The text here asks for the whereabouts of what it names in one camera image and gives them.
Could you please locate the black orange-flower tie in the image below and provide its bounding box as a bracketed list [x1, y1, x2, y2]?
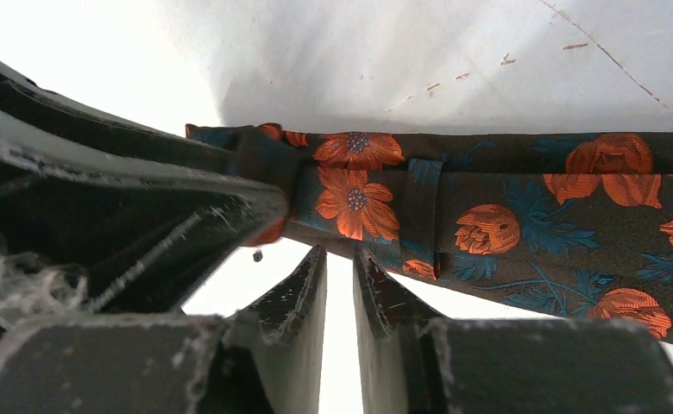
[186, 122, 673, 344]

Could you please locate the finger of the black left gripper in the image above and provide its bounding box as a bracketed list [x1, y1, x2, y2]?
[0, 61, 234, 173]

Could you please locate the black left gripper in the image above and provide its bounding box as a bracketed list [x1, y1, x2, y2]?
[0, 110, 286, 339]

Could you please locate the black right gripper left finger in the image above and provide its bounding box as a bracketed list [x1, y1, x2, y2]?
[0, 246, 326, 413]

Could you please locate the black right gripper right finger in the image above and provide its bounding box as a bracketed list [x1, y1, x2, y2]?
[353, 247, 673, 414]

